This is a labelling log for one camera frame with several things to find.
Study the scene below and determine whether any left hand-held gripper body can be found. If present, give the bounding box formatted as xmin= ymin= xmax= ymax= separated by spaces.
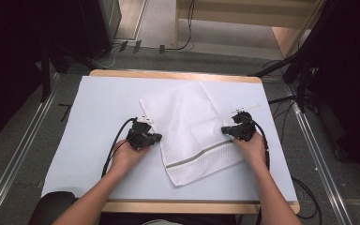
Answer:
xmin=126 ymin=115 xmax=158 ymax=152

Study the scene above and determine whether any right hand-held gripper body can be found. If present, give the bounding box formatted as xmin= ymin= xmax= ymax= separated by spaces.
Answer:
xmin=228 ymin=103 xmax=263 ymax=143

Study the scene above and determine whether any white mesh laundry bag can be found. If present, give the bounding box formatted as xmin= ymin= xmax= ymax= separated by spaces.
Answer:
xmin=139 ymin=82 xmax=248 ymax=188

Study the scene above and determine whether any person's left hand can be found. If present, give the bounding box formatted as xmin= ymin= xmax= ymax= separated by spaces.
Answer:
xmin=110 ymin=139 xmax=153 ymax=173

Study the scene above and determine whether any person's right hand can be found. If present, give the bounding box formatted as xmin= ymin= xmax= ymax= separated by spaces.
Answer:
xmin=232 ymin=131 xmax=268 ymax=173

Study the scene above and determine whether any white table cover sheet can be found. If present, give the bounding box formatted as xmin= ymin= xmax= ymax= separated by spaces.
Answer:
xmin=40 ymin=75 xmax=298 ymax=203

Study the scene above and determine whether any wooden table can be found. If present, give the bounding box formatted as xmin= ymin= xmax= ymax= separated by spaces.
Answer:
xmin=88 ymin=68 xmax=301 ymax=216

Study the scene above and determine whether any person's dark clothing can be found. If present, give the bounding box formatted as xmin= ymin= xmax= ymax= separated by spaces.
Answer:
xmin=98 ymin=212 xmax=242 ymax=225

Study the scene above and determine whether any black rounded chair part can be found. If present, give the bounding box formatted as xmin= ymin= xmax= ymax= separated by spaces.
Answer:
xmin=27 ymin=190 xmax=80 ymax=225

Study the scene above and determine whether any light wooden shelf unit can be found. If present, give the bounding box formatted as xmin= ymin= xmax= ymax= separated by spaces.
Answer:
xmin=173 ymin=0 xmax=326 ymax=60

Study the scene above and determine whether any black cabinet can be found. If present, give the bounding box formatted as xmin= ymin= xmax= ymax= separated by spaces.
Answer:
xmin=40 ymin=0 xmax=123 ymax=64

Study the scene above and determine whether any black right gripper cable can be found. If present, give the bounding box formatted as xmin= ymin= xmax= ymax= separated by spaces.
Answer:
xmin=251 ymin=119 xmax=272 ymax=172

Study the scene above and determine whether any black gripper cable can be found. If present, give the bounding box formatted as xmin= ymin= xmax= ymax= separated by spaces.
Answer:
xmin=100 ymin=117 xmax=138 ymax=178
xmin=251 ymin=119 xmax=272 ymax=172

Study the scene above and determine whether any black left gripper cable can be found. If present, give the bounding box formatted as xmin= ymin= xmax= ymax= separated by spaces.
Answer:
xmin=100 ymin=117 xmax=138 ymax=178

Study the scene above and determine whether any metal floor rail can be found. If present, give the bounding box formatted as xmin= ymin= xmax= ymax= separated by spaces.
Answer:
xmin=284 ymin=83 xmax=354 ymax=225
xmin=0 ymin=73 xmax=61 ymax=225

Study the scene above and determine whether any white floor cable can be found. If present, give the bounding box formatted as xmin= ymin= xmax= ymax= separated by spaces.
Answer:
xmin=96 ymin=43 xmax=121 ymax=70

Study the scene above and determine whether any black floor cable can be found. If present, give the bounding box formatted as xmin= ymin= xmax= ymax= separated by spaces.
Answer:
xmin=290 ymin=175 xmax=323 ymax=220

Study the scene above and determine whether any black hanging cable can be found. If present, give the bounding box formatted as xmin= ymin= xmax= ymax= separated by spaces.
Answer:
xmin=164 ymin=0 xmax=197 ymax=52

